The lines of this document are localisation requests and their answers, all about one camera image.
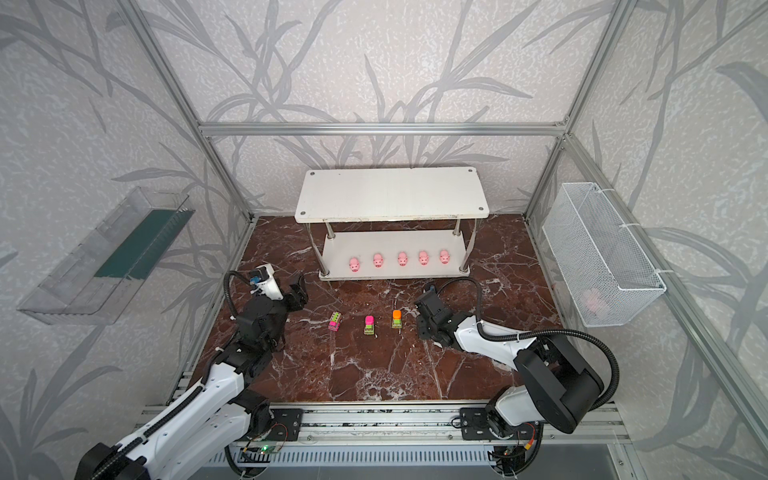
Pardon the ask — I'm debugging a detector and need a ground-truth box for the green truck orange load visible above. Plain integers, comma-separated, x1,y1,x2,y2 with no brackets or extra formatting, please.
391,310,402,329

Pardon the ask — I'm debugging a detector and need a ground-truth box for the pink green toy truck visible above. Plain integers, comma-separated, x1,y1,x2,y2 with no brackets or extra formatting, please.
328,312,341,332

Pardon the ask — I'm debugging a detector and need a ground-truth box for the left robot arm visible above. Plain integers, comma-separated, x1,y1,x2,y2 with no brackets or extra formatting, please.
75,264,308,479

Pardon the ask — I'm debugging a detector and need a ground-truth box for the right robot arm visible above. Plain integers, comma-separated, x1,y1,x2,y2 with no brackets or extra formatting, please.
416,288,620,439

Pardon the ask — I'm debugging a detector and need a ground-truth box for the white two-tier shelf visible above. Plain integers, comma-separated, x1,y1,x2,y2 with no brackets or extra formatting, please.
294,166,490,281

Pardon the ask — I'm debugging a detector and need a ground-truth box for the pink toy in basket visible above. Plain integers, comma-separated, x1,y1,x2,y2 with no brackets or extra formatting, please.
582,288,610,317

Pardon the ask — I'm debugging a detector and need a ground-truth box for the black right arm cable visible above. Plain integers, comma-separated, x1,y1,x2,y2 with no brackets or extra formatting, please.
436,276,621,412

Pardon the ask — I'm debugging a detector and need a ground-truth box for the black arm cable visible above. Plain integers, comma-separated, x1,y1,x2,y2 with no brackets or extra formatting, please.
436,276,621,412
89,269,259,480

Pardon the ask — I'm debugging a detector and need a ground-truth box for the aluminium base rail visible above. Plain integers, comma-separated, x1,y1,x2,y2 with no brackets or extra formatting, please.
137,400,631,469

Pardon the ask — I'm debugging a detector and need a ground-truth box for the clear plastic wall bin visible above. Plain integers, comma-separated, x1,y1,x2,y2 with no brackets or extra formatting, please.
17,187,195,326

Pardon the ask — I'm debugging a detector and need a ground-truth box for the white wire wall basket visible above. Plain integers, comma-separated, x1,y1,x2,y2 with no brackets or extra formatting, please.
543,182,666,327

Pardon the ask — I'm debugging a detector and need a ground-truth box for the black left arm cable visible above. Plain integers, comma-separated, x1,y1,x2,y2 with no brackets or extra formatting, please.
89,269,259,480

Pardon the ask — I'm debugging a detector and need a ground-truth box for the aluminium frame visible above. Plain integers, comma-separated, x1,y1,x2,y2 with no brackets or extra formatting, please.
117,1,767,448

